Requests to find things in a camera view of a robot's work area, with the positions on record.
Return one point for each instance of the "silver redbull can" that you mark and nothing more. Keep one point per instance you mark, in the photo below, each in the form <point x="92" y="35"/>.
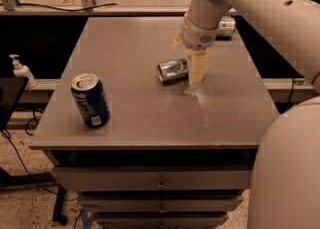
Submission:
<point x="172" y="70"/>

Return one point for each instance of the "black side table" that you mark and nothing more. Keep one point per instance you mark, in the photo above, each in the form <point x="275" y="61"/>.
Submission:
<point x="11" y="90"/>

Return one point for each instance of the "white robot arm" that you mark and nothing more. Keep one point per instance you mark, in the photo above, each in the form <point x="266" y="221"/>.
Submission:
<point x="285" y="185"/>

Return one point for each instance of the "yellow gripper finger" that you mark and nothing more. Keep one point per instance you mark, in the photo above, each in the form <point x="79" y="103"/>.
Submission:
<point x="197" y="64"/>
<point x="177" y="41"/>

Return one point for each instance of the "blue pepsi can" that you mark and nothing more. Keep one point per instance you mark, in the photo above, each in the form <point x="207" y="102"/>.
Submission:
<point x="88" y="93"/>

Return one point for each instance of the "grey drawer cabinet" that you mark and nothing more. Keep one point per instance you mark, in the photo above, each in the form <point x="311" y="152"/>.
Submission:
<point x="170" y="156"/>

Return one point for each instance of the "white pump dispenser bottle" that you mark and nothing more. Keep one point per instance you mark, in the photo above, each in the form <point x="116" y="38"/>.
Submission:
<point x="21" y="70"/>

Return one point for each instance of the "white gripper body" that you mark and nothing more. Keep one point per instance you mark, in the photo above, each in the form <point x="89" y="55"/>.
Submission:
<point x="196" y="38"/>

